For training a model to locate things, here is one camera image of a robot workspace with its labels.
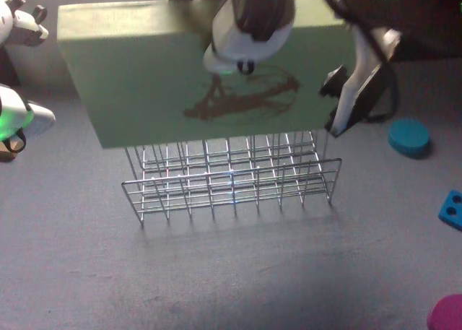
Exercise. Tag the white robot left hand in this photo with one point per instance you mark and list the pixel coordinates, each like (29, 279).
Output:
(21, 117)

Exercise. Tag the grey table cloth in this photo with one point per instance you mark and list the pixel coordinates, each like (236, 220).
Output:
(108, 272)

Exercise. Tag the blue block with holes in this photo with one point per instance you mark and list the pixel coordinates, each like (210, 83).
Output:
(451, 211)

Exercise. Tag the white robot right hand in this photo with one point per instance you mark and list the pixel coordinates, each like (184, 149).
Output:
(245, 44)

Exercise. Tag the magenta round toy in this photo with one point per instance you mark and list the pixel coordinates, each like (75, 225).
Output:
(449, 315)

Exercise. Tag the teal round disc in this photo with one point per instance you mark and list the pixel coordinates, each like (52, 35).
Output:
(408, 136)

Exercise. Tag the pale green book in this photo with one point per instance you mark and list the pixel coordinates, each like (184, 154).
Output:
(137, 84)

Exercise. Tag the wooden block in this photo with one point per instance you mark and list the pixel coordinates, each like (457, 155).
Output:
(5, 155)

